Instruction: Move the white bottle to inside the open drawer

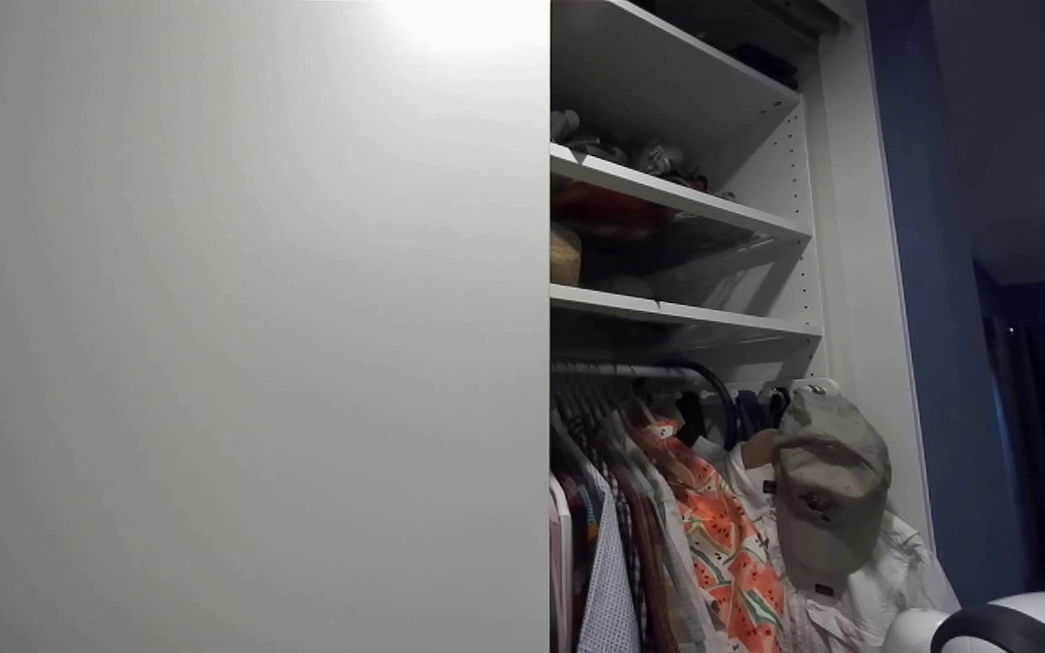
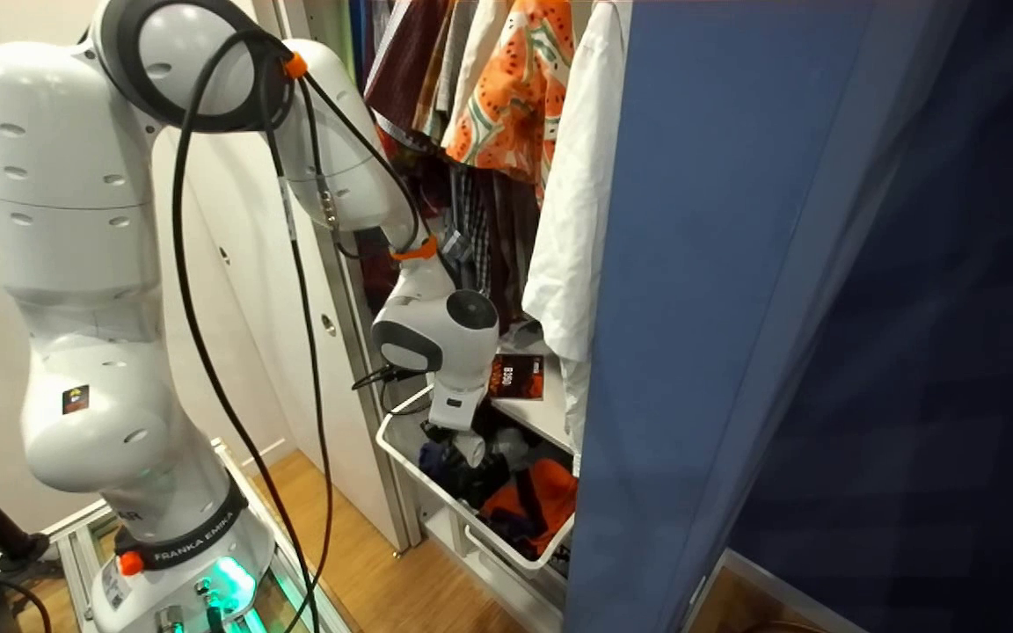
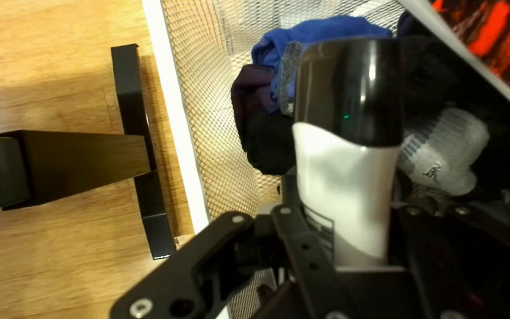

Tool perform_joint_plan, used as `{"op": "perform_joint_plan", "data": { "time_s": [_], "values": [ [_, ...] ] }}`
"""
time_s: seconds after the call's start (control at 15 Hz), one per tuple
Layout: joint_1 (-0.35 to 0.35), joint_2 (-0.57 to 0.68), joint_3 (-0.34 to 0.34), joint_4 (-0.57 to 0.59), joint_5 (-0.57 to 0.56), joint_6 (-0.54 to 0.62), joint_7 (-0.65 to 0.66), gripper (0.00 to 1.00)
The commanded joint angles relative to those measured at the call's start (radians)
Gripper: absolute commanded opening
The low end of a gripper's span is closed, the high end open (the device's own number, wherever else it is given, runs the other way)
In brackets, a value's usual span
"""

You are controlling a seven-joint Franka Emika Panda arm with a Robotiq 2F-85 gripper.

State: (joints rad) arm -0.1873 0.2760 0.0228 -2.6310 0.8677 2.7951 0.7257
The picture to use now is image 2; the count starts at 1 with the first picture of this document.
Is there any heap of dark clothes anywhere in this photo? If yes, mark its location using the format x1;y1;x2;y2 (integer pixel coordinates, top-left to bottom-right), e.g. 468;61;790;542
417;435;512;513

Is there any grey white cloth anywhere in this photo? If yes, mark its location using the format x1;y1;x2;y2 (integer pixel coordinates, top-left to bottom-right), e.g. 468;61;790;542
491;427;533;472

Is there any white wardrobe door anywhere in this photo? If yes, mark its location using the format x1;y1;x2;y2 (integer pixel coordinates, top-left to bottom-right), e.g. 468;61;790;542
247;0;424;553
153;127;298;465

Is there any black orange printed box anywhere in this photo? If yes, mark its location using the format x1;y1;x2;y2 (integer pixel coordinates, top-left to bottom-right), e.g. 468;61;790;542
488;353;546;403

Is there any orange cloth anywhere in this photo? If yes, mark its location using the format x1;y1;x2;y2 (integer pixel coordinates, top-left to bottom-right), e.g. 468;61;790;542
478;457;579;539

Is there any white wardrobe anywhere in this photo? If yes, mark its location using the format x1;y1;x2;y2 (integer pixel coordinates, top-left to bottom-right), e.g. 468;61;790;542
155;0;632;633

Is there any checked hanging garment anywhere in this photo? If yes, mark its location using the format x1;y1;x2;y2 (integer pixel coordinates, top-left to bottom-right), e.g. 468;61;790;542
449;167;497;295

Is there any white hanging shirt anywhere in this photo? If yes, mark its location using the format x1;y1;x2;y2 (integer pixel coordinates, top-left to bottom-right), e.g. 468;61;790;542
521;0;632;477

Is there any blue panel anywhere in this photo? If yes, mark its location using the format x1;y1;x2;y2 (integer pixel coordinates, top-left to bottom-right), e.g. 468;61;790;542
563;0;1013;633

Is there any orange patterned hanging garment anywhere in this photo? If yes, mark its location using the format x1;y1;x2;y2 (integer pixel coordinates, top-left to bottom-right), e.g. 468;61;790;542
441;0;579;205

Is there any dark red hanging garment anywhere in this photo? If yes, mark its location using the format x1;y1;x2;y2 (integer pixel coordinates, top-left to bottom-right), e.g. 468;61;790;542
363;0;452;135

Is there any white wire drawer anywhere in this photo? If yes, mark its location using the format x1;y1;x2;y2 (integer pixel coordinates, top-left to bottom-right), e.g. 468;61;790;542
375;382;578;574
461;523;571;633

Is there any black cable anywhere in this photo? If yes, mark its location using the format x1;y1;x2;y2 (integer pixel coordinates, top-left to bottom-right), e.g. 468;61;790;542
0;573;55;633

